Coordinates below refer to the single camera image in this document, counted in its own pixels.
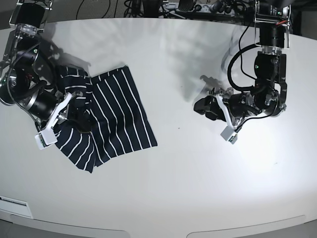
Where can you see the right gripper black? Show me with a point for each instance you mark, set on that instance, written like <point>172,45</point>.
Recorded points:
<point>41,106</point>

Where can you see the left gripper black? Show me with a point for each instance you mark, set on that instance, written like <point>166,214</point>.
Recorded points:
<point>240,106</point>

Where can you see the navy white striped T-shirt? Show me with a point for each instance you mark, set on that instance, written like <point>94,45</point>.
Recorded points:
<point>112,105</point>

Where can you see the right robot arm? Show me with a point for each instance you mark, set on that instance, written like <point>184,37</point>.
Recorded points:
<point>28,78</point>

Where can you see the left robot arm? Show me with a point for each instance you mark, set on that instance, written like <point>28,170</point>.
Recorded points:
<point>267,96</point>

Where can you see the white power strip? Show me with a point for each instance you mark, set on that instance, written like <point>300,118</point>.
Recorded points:
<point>215,8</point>

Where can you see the white label on table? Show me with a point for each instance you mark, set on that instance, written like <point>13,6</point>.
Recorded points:
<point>15,207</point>

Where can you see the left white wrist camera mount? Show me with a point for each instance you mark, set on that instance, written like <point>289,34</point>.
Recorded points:
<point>228,133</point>

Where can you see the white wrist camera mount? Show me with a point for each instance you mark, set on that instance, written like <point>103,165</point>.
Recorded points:
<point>228,133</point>
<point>61,113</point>

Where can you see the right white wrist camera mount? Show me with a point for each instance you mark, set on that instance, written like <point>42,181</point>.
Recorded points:
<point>61,113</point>

